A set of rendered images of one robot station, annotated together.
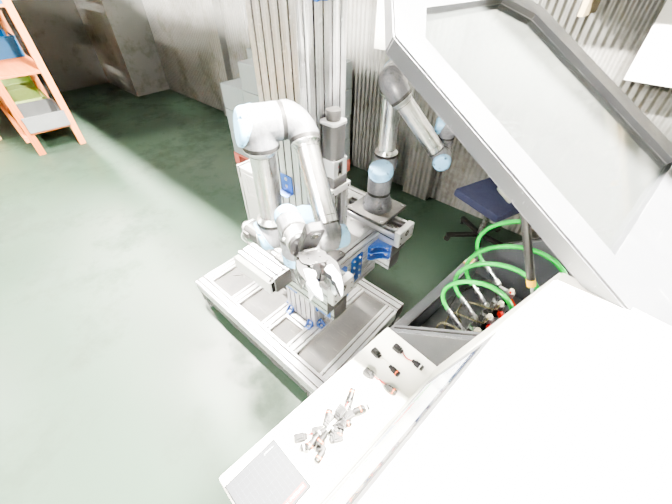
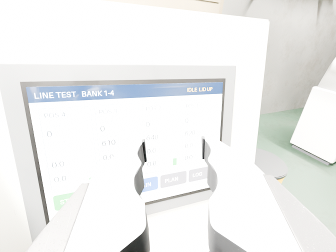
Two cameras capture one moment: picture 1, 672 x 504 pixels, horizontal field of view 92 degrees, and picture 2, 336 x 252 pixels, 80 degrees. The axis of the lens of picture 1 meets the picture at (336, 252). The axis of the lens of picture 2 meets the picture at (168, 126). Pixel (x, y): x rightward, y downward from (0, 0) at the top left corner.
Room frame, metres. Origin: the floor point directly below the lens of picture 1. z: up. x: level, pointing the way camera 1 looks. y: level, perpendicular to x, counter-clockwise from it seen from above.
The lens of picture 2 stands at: (0.58, 0.05, 1.53)
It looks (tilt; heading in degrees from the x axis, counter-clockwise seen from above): 27 degrees down; 201
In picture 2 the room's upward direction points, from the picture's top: 5 degrees clockwise
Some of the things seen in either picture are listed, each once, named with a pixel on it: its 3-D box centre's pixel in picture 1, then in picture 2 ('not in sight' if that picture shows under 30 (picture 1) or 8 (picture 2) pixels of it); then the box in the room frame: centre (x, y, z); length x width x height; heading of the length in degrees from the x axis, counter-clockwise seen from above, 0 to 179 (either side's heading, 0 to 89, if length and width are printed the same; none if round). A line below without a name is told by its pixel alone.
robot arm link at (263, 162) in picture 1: (268, 185); not in sight; (0.98, 0.24, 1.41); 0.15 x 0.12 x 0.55; 113
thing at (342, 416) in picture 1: (332, 421); not in sight; (0.36, 0.00, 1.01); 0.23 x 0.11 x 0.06; 134
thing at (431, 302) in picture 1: (439, 298); not in sight; (0.94, -0.47, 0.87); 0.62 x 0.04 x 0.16; 134
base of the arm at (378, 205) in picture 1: (377, 197); not in sight; (1.41, -0.21, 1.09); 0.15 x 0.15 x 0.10
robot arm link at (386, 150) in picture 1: (389, 124); not in sight; (1.54, -0.25, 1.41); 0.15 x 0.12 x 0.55; 165
